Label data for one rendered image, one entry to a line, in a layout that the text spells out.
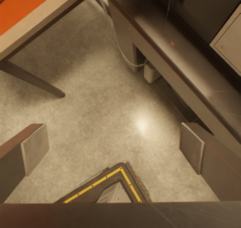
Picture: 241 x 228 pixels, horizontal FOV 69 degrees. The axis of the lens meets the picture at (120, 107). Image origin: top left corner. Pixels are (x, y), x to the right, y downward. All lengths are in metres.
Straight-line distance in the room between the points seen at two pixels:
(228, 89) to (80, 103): 1.03
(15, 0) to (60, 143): 0.95
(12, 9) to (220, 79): 0.73
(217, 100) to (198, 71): 0.10
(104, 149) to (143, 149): 0.28
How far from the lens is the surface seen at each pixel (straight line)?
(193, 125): 0.16
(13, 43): 0.81
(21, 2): 0.80
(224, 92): 0.60
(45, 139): 0.17
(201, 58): 0.61
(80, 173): 1.37
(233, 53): 0.51
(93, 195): 1.08
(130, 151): 1.28
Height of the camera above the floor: 1.27
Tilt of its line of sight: 79 degrees down
